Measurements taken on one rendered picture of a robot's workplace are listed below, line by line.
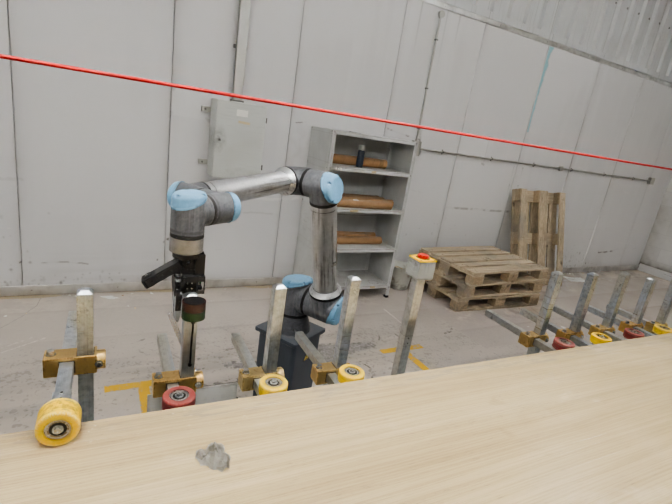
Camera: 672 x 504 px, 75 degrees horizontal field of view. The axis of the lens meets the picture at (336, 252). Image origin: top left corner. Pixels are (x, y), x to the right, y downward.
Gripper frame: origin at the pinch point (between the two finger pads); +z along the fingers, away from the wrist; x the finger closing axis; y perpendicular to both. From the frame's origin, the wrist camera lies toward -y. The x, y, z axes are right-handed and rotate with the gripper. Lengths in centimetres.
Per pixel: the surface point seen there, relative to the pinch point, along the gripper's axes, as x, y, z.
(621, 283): -9, 201, -7
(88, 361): -10.1, -21.5, 5.6
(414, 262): -8, 75, -19
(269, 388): -25.0, 21.6, 10.7
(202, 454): -44.8, 0.4, 10.0
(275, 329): -9.5, 27.5, 1.4
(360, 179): 260, 207, -10
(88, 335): -9.4, -21.5, -1.3
